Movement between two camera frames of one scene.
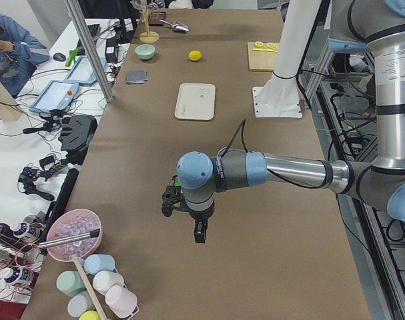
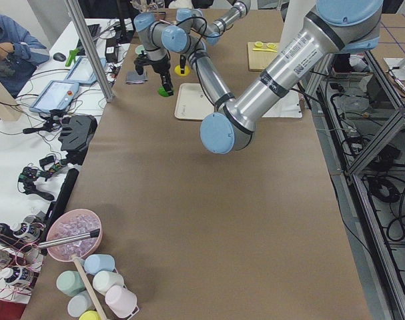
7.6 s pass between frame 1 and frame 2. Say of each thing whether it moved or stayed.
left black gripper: moved
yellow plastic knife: stayed
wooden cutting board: stayed
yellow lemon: moved
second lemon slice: stayed
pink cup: stayed
